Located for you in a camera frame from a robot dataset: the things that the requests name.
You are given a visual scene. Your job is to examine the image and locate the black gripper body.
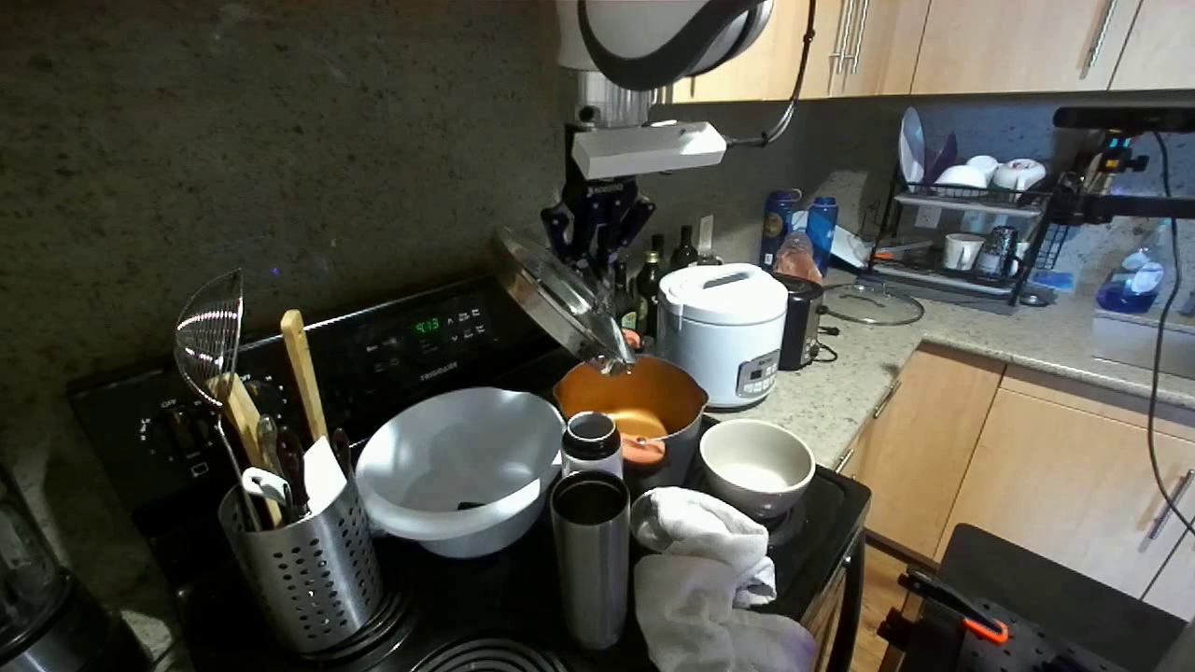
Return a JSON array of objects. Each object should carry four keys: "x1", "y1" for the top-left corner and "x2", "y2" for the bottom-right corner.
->
[{"x1": 536, "y1": 173, "x2": 657, "y2": 273}]

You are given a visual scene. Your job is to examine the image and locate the black electric stove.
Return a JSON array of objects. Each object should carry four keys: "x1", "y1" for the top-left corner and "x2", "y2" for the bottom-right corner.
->
[{"x1": 67, "y1": 275, "x2": 872, "y2": 672}]

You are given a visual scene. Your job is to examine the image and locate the dark glass bottle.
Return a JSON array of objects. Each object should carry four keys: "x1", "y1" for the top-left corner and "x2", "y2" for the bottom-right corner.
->
[
  {"x1": 629, "y1": 245, "x2": 663, "y2": 338},
  {"x1": 667, "y1": 221, "x2": 700, "y2": 273}
]

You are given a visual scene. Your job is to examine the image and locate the white rice cooker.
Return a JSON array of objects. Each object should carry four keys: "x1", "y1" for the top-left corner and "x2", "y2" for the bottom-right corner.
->
[{"x1": 653, "y1": 256, "x2": 790, "y2": 410}]

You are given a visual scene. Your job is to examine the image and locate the blue canister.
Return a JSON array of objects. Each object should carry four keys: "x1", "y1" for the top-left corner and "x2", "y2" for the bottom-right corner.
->
[{"x1": 758, "y1": 184, "x2": 808, "y2": 273}]

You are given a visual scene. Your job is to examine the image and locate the snack bag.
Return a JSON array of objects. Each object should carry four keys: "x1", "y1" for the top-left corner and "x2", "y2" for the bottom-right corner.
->
[{"x1": 773, "y1": 229, "x2": 830, "y2": 291}]

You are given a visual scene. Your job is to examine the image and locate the black cylindrical appliance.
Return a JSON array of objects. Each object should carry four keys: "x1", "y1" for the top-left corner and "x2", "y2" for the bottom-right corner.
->
[{"x1": 775, "y1": 275, "x2": 830, "y2": 374}]

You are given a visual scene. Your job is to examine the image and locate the blue bottle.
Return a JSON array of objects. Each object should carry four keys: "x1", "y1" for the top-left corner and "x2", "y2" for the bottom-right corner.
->
[{"x1": 803, "y1": 195, "x2": 840, "y2": 273}]

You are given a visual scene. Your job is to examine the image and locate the large white bowl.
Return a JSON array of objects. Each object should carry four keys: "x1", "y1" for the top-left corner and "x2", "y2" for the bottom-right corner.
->
[{"x1": 351, "y1": 385, "x2": 567, "y2": 558}]

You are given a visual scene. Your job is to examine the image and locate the small grey bowl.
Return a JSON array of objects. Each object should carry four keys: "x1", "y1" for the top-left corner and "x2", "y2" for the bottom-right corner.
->
[{"x1": 693, "y1": 419, "x2": 816, "y2": 524}]

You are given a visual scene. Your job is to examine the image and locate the white paper carton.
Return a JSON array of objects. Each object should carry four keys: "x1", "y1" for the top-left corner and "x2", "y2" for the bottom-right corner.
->
[{"x1": 826, "y1": 163, "x2": 877, "y2": 273}]

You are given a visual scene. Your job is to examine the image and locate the stainless steel tumbler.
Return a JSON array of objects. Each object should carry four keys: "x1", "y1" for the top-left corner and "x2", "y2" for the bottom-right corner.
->
[{"x1": 547, "y1": 469, "x2": 634, "y2": 653}]

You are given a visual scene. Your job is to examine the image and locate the white cloth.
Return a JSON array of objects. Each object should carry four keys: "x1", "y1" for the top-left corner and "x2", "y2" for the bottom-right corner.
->
[{"x1": 629, "y1": 480, "x2": 816, "y2": 672}]

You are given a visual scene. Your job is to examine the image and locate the white plate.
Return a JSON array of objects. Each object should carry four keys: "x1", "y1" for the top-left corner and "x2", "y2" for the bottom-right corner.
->
[{"x1": 895, "y1": 105, "x2": 928, "y2": 189}]

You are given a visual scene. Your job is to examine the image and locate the black dish rack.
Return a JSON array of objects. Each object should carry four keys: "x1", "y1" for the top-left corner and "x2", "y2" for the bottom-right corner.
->
[{"x1": 868, "y1": 108, "x2": 1060, "y2": 308}]

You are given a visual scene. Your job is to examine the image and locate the white mug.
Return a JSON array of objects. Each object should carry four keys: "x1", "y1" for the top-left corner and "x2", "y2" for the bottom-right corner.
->
[{"x1": 941, "y1": 231, "x2": 984, "y2": 275}]

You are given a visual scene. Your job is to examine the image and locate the wooden spoon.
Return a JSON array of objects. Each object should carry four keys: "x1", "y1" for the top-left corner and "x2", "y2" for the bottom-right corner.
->
[{"x1": 221, "y1": 371, "x2": 286, "y2": 526}]

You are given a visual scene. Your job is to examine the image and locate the metal cup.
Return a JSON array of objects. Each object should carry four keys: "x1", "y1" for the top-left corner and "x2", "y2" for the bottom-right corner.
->
[{"x1": 974, "y1": 229, "x2": 1020, "y2": 278}]

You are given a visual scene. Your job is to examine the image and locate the clear plastic ladle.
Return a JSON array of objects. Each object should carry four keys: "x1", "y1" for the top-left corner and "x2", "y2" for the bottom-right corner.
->
[{"x1": 173, "y1": 273, "x2": 245, "y2": 415}]

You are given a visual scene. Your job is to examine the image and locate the white can opener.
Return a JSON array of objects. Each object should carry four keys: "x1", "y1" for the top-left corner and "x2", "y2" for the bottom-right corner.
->
[{"x1": 239, "y1": 463, "x2": 298, "y2": 515}]

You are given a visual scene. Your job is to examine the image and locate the perforated steel utensil holder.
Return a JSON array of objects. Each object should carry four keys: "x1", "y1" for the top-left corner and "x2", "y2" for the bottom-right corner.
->
[{"x1": 215, "y1": 476, "x2": 383, "y2": 657}]

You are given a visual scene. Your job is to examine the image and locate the wooden upper cabinets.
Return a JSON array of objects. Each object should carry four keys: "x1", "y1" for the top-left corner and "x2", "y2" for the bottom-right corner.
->
[{"x1": 667, "y1": 0, "x2": 1195, "y2": 105}]

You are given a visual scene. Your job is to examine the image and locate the wooden cabinets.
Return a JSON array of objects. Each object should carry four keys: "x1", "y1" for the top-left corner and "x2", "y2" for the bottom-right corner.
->
[
  {"x1": 667, "y1": 0, "x2": 1195, "y2": 105},
  {"x1": 834, "y1": 344, "x2": 1195, "y2": 619}
]

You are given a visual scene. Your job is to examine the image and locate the wooden lower cabinets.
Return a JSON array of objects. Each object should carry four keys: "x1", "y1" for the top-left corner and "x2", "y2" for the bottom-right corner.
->
[{"x1": 834, "y1": 344, "x2": 1195, "y2": 619}]

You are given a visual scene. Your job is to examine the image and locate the orange black clamp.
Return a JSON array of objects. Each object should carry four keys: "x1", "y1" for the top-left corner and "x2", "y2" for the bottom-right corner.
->
[{"x1": 900, "y1": 567, "x2": 1014, "y2": 653}]

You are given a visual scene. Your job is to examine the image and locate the blue sponge holder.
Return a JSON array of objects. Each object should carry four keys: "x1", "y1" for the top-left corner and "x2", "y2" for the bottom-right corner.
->
[{"x1": 1095, "y1": 245, "x2": 1168, "y2": 318}]

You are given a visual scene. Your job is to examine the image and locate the dark metal work table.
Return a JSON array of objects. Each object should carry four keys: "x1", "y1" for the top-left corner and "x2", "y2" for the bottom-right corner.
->
[{"x1": 872, "y1": 520, "x2": 1195, "y2": 672}]

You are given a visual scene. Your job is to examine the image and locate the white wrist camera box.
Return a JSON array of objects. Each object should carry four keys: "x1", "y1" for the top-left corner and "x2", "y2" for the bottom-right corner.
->
[{"x1": 567, "y1": 115, "x2": 733, "y2": 184}]

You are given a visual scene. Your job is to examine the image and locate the copper pot with orange handles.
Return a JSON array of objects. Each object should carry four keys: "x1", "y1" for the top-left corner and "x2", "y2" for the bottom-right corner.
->
[{"x1": 551, "y1": 325, "x2": 709, "y2": 486}]

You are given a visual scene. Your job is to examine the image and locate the wooden handled white spatula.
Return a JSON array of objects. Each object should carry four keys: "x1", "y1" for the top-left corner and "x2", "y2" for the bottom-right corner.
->
[{"x1": 275, "y1": 305, "x2": 356, "y2": 515}]

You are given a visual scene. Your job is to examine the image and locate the black camera stand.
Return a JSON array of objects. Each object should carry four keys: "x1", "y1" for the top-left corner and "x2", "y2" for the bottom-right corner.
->
[{"x1": 1049, "y1": 105, "x2": 1195, "y2": 231}]

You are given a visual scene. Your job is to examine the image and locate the black cable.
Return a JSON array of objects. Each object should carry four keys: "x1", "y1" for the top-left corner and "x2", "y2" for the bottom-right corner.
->
[{"x1": 1140, "y1": 124, "x2": 1195, "y2": 506}]

